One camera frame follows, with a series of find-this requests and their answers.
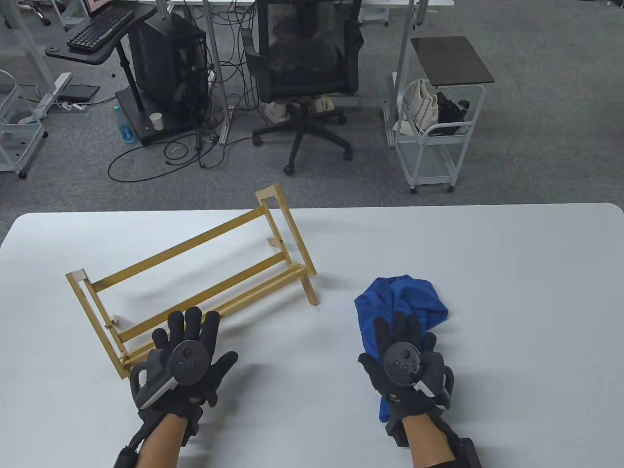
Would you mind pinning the person's right hand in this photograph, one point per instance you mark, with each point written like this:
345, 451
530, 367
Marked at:
390, 331

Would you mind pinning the person's left hand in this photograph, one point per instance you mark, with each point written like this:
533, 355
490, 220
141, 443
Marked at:
210, 331

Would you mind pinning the blue t-shirt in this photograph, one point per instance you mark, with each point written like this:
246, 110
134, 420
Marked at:
404, 297

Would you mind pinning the wooden book rack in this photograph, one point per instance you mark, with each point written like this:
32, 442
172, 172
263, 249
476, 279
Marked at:
180, 249

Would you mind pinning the person's left forearm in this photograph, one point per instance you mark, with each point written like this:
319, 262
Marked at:
161, 443

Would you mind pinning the person's right forearm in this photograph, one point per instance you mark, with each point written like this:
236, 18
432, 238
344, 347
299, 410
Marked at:
429, 443

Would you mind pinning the black handheld controller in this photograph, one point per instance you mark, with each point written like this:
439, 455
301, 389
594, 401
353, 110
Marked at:
402, 363
187, 363

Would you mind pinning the white paper cup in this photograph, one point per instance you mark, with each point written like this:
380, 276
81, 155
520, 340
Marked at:
156, 123

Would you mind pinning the blue water bottle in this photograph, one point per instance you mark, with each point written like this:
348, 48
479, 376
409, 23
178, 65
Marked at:
126, 129

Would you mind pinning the black bag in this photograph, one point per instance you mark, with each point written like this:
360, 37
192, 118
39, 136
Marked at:
448, 114

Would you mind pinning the white handbag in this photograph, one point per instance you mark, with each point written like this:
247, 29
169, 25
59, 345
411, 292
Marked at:
419, 105

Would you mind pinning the white shoe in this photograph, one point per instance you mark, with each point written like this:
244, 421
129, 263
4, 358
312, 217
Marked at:
324, 104
275, 111

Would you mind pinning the black computer tower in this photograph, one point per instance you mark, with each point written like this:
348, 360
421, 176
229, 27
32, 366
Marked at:
165, 63

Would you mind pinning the black flat box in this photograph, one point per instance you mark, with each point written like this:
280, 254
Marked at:
80, 91

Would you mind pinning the white rolling cart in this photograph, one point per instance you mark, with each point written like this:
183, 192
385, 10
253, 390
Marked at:
9, 146

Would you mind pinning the white cart with dark top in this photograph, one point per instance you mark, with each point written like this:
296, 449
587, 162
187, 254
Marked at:
451, 58

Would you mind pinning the black office chair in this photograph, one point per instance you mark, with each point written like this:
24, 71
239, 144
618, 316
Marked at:
304, 63

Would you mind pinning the white power strip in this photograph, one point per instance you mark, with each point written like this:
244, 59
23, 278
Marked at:
61, 83

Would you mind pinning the black rolling computer stand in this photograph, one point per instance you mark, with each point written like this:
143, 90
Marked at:
100, 57

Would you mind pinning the black keyboard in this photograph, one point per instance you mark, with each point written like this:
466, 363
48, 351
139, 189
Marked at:
100, 29

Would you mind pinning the computer monitor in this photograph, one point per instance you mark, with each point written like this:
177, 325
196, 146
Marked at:
97, 5

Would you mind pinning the black wrist camera unit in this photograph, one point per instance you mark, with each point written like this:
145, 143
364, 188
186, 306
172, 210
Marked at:
396, 434
126, 458

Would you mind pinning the grey metal frame leg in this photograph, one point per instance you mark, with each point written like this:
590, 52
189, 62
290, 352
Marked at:
214, 63
403, 48

